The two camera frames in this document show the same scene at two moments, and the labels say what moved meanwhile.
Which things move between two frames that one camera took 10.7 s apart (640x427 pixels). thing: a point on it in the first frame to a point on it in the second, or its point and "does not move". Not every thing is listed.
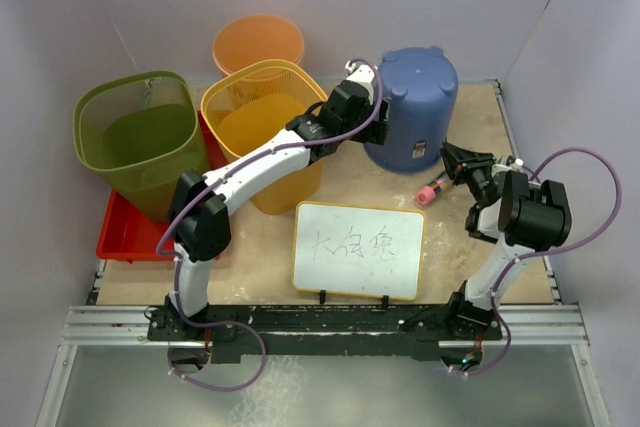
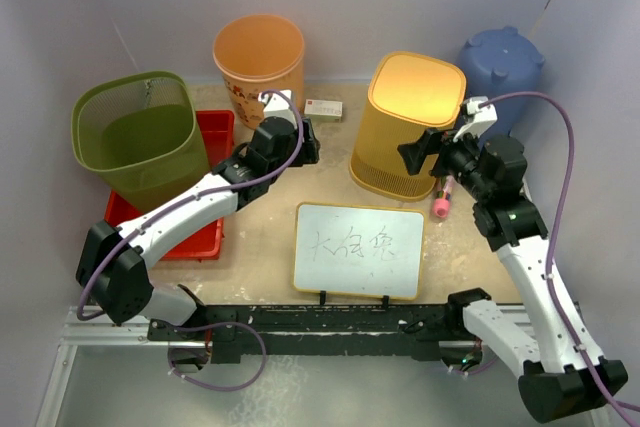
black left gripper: (378, 131) to (309, 147)
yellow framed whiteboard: (358, 250) does not move
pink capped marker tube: (426, 194) to (442, 197)
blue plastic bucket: (422, 88) to (502, 61)
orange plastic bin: (250, 39) does not move
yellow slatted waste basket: (249, 104) to (407, 98)
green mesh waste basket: (141, 131) does not move
